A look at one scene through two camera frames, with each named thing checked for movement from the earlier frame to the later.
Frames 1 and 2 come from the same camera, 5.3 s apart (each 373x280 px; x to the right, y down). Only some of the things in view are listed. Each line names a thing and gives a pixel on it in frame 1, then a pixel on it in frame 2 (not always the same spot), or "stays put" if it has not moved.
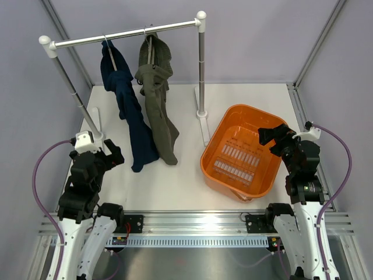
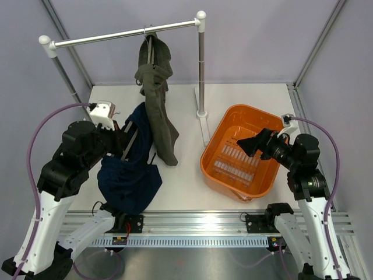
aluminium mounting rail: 206,223 stays put
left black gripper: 116,158 -> 119,137
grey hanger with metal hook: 112,58 -> 131,142
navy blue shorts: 116,77 -> 130,184
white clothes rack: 49,48 stays put
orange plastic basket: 232,157 stays put
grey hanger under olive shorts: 150,45 stays put
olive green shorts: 154,77 stays put
